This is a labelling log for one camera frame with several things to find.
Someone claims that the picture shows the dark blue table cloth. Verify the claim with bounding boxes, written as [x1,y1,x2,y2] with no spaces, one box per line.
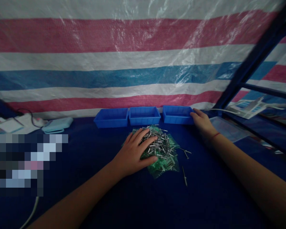
[0,115,286,229]

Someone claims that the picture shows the white power cord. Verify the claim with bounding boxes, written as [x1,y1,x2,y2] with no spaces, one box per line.
[18,195,40,229]

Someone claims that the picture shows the person's left little finger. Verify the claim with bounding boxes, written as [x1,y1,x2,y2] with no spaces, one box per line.
[125,131,137,143]

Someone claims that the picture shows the person's left middle finger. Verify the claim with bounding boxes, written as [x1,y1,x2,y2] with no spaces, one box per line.
[137,130,154,143]

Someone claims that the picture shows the person's left hand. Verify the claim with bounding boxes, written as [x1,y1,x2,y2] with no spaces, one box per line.
[113,128,159,178]

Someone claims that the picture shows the white and blue package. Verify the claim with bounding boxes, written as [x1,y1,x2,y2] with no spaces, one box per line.
[228,96,265,120]

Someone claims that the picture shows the person's left thumb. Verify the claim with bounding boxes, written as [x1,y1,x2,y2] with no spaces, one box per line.
[140,156,159,165]

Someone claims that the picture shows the clear plastic box lid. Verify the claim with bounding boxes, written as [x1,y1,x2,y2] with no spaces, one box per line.
[208,116,251,143]

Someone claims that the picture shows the white flat box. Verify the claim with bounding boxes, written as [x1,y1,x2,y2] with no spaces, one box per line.
[0,119,24,134]

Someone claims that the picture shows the white power strip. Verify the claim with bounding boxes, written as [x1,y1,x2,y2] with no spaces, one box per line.
[21,113,48,127]

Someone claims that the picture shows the pile of green plastic bags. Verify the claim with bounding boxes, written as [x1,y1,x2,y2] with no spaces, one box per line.
[123,125,181,180]

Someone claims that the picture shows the person's right fingers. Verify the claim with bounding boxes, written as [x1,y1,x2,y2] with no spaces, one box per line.
[189,108,206,120]

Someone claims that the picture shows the light blue pouch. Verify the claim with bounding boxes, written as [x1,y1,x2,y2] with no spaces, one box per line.
[41,118,74,134]

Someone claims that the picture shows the pile of metal rivets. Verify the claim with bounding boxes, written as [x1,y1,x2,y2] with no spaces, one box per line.
[139,127,178,159]

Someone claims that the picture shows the blue metal rack frame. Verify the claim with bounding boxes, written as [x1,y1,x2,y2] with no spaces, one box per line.
[214,0,286,156]

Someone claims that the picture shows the person's left index finger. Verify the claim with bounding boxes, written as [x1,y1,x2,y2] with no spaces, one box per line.
[140,136,158,149]

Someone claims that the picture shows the striped woven tarp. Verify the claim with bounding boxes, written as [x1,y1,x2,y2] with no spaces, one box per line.
[0,0,286,120]

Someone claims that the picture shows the blue plastic bin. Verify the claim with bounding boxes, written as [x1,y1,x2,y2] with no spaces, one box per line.
[93,108,130,129]
[162,105,196,126]
[129,106,161,126]

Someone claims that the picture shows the person's right hand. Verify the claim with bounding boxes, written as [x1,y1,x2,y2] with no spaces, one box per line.
[189,108,218,142]

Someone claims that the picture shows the person's left ring finger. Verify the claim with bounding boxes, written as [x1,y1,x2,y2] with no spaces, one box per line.
[133,128,148,140]

